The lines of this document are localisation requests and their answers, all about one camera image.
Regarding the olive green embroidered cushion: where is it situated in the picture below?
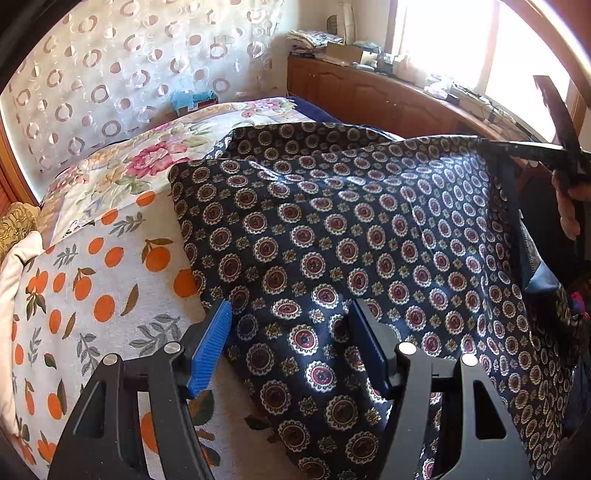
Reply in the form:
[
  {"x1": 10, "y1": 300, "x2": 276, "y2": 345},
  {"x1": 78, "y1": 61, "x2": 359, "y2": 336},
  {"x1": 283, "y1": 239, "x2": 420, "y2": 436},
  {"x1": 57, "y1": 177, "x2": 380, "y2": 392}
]
[{"x1": 0, "y1": 202, "x2": 40, "y2": 262}]

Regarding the small teal box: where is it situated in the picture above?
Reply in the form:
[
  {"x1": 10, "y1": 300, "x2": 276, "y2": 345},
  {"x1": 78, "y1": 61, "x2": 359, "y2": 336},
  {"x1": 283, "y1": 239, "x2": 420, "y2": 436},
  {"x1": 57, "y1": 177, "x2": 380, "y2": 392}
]
[{"x1": 170, "y1": 90, "x2": 218, "y2": 117}]

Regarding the navy medallion patterned garment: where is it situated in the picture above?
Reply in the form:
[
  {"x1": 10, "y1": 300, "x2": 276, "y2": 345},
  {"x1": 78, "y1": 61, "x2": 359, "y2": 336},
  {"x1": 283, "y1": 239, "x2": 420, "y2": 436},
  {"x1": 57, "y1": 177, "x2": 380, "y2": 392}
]
[{"x1": 168, "y1": 122, "x2": 563, "y2": 479}]

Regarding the person's right hand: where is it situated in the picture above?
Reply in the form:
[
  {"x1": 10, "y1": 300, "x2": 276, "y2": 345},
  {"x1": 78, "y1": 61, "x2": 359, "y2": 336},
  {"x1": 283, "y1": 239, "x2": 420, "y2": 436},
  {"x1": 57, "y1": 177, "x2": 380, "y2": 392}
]
[{"x1": 552, "y1": 171, "x2": 591, "y2": 241}]

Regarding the cardboard box on sideboard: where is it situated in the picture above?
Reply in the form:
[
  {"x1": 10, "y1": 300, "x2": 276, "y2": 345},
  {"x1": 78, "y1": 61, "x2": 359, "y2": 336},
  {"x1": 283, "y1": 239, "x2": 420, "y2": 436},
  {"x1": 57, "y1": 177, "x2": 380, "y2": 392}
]
[{"x1": 325, "y1": 43, "x2": 378, "y2": 65}]

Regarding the window with wooden frame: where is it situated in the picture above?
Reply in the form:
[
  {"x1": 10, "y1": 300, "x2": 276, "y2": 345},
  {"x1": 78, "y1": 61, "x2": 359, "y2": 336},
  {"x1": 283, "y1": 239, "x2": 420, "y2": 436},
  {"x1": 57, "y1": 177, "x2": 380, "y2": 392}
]
[{"x1": 385, "y1": 1, "x2": 589, "y2": 142}]

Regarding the orange fruit print blanket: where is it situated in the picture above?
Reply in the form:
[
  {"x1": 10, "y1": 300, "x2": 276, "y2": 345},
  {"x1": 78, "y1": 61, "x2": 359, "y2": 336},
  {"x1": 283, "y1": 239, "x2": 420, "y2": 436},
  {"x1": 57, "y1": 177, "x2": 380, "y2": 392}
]
[{"x1": 11, "y1": 192, "x2": 303, "y2": 479}]

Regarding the wooden sideboard cabinet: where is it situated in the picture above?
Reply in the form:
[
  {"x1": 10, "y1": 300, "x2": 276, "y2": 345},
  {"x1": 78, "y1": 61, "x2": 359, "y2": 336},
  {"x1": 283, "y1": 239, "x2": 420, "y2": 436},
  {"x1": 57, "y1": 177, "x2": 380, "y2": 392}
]
[{"x1": 287, "y1": 55, "x2": 508, "y2": 140}]

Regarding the floral pink bedspread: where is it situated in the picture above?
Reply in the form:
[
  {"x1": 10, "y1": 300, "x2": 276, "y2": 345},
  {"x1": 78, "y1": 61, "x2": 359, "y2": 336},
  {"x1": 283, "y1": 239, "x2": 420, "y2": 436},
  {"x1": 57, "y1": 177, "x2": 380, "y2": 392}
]
[{"x1": 38, "y1": 97, "x2": 317, "y2": 247}]

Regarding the white circle patterned curtain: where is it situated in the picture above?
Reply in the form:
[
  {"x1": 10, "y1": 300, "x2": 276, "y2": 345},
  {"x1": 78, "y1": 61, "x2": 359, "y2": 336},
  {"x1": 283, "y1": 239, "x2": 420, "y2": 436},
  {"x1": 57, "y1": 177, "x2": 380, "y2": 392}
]
[{"x1": 1, "y1": 1, "x2": 284, "y2": 198}]

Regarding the dark clothes pile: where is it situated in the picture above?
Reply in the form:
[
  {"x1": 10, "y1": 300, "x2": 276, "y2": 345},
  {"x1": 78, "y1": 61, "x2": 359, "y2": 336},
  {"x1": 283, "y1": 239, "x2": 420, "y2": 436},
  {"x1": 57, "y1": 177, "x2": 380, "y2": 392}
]
[{"x1": 549, "y1": 255, "x2": 590, "y2": 435}]

